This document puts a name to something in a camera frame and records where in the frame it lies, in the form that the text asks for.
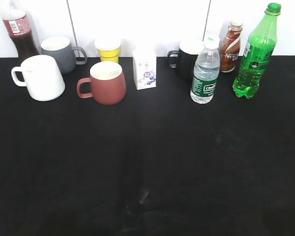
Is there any white mug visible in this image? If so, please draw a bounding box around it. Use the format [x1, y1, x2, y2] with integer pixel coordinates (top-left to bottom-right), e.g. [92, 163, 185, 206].
[11, 55, 65, 101]

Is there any green soda bottle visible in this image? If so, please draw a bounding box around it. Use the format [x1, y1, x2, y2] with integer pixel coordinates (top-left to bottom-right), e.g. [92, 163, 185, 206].
[233, 2, 281, 98]

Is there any yellow paper cup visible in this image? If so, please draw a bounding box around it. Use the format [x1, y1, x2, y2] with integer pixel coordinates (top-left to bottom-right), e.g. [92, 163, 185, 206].
[94, 37, 121, 63]

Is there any cola bottle red label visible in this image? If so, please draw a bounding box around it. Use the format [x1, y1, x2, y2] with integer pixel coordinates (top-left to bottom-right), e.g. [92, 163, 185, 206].
[0, 0, 39, 60]

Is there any red mug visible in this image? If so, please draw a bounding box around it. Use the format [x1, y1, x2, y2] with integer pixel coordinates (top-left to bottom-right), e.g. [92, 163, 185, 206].
[77, 61, 126, 105]

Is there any white milk carton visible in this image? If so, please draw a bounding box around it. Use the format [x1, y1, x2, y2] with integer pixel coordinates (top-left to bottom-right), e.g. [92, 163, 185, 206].
[132, 48, 156, 90]

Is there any black mug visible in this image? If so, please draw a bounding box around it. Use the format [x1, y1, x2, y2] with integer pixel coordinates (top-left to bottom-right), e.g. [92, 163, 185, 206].
[167, 38, 204, 82]

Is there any clear water bottle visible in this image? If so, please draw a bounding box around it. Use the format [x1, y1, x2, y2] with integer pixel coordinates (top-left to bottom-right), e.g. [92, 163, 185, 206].
[190, 34, 220, 104]

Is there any brown coffee bottle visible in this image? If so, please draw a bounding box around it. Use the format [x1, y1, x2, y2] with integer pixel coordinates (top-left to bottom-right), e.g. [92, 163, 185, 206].
[219, 19, 243, 73]

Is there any grey mug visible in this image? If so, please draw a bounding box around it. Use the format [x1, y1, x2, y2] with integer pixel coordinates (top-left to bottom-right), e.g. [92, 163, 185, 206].
[40, 36, 88, 74]

